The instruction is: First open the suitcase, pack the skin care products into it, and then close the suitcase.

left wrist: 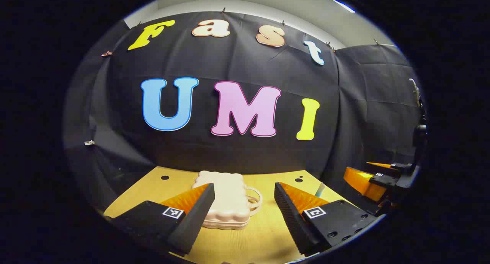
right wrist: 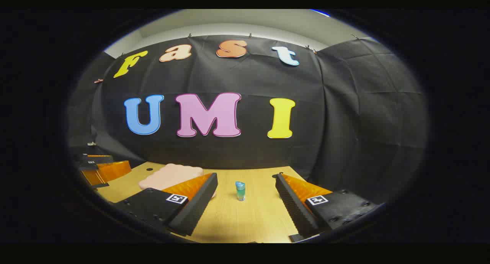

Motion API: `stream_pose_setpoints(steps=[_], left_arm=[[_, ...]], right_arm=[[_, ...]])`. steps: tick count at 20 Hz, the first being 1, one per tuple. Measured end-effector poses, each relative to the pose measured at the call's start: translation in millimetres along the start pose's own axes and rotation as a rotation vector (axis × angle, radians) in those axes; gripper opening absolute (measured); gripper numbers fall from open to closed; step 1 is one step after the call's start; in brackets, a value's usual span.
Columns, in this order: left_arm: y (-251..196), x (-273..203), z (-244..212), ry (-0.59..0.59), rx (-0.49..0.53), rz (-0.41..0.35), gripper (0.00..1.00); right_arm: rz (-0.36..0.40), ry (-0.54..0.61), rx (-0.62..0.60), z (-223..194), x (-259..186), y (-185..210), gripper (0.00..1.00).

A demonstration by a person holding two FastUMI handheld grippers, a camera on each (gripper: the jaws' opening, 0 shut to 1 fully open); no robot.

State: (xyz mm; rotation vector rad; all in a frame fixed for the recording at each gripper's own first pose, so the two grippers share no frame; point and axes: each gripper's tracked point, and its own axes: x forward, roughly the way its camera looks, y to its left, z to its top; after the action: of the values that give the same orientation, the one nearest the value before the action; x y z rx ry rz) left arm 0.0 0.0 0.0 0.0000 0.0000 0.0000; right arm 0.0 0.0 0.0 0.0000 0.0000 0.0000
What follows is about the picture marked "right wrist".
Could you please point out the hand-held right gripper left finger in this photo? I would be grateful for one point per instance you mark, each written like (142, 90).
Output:
(201, 202)

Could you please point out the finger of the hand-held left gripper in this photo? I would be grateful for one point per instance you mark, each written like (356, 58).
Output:
(95, 158)
(113, 171)

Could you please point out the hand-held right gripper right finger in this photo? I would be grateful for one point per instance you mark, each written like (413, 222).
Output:
(294, 206)

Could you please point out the pink suitcase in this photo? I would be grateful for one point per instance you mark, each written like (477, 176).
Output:
(170, 176)

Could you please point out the black backdrop cloth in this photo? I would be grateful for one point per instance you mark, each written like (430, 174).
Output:
(344, 122)

